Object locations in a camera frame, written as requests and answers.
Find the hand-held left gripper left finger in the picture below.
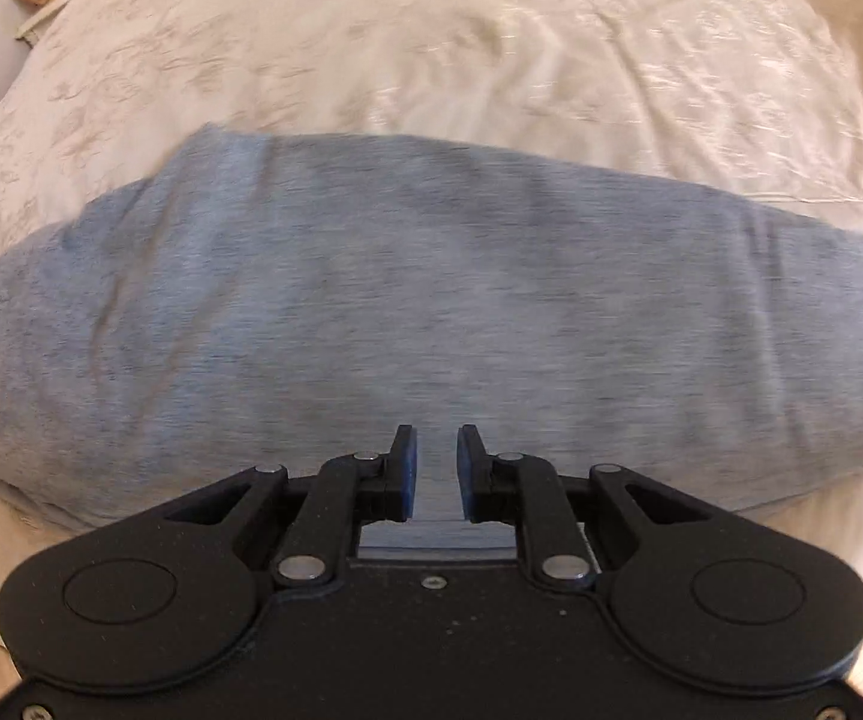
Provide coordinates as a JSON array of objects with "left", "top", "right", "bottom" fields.
[{"left": 164, "top": 424, "right": 422, "bottom": 594}]

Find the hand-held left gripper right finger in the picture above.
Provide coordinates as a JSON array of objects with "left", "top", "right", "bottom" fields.
[{"left": 455, "top": 424, "right": 710, "bottom": 594}]

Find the grey-blue pillow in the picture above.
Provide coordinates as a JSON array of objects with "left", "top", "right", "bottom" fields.
[{"left": 0, "top": 123, "right": 863, "bottom": 542}]

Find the cream embroidered bedspread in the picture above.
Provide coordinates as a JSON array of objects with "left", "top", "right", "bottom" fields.
[{"left": 0, "top": 0, "right": 863, "bottom": 698}]

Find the cream nightstand with clock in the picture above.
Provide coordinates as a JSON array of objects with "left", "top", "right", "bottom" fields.
[{"left": 10, "top": 0, "right": 128, "bottom": 47}]

